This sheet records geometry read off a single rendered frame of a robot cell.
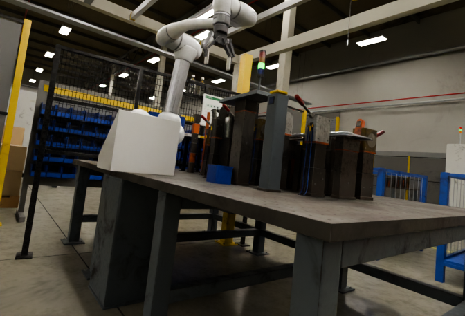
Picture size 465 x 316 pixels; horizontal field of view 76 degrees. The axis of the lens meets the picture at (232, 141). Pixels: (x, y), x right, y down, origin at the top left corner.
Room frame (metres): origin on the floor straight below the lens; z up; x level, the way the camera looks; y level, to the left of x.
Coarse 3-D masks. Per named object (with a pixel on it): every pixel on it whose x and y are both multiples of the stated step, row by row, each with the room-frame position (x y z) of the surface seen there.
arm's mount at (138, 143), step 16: (128, 112) 1.56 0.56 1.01; (112, 128) 1.58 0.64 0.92; (128, 128) 1.56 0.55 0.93; (144, 128) 1.62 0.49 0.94; (160, 128) 1.67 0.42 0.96; (176, 128) 1.74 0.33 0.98; (112, 144) 1.55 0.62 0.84; (128, 144) 1.57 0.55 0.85; (144, 144) 1.63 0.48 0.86; (160, 144) 1.68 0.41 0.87; (176, 144) 1.75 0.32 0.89; (112, 160) 1.53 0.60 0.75; (128, 160) 1.58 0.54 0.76; (144, 160) 1.63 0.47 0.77; (160, 160) 1.69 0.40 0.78
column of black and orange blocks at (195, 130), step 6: (198, 114) 2.50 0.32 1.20; (198, 120) 2.51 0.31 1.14; (192, 126) 2.52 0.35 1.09; (198, 126) 2.51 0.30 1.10; (192, 132) 2.50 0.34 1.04; (198, 132) 2.51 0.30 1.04; (192, 138) 2.50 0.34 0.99; (192, 144) 2.49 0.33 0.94; (192, 150) 2.50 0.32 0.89; (192, 156) 2.50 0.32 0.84; (192, 162) 2.51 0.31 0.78; (192, 168) 2.51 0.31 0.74
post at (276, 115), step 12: (276, 96) 1.31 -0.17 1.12; (288, 96) 1.34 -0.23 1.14; (276, 108) 1.31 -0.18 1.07; (276, 120) 1.31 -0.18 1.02; (264, 132) 1.36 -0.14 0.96; (276, 132) 1.31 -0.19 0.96; (264, 144) 1.35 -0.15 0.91; (276, 144) 1.32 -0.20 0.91; (264, 156) 1.34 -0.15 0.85; (276, 156) 1.32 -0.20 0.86; (264, 168) 1.34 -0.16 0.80; (276, 168) 1.32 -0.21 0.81; (264, 180) 1.33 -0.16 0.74; (276, 180) 1.33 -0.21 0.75
